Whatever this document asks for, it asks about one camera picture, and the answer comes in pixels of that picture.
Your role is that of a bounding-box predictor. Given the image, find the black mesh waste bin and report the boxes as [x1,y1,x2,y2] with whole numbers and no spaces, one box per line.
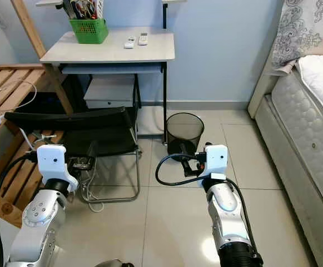
[165,112,206,162]

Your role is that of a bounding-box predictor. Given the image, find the black folding chair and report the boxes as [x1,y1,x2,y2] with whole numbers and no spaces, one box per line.
[4,107,141,204]

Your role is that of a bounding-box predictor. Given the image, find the white box under desk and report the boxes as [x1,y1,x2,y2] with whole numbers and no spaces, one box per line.
[83,74,135,109]

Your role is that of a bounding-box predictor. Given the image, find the white desk with black legs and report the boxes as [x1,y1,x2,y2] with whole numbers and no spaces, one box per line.
[36,0,187,146]

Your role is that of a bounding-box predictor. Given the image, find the green plastic basket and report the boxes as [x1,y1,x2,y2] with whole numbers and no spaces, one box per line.
[69,18,110,45]

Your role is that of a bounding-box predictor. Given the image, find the pens and tools bundle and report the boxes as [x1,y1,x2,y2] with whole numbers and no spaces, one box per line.
[63,0,106,21]

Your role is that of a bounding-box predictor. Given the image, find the grey paisley printed headboard cover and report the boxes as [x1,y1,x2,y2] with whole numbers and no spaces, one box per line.
[271,0,323,70]

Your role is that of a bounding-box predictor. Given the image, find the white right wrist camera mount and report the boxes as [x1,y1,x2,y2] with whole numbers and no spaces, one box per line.
[203,144,230,179]

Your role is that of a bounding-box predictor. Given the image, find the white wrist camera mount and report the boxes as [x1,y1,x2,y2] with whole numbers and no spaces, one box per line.
[203,144,230,179]
[36,145,79,192]

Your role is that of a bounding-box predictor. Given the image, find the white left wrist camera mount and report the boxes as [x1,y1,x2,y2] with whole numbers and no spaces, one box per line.
[36,145,79,192]

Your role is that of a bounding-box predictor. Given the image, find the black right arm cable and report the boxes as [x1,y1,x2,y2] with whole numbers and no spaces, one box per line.
[155,153,262,262]

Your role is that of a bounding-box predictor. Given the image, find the thin white cable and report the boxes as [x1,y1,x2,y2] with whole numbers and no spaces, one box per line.
[0,80,37,112]

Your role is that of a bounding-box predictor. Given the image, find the wooden slatted bed frame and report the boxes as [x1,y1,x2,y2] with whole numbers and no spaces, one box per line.
[0,66,73,229]

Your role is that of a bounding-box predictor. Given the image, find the slanted wooden post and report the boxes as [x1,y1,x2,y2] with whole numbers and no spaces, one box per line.
[10,0,74,116]

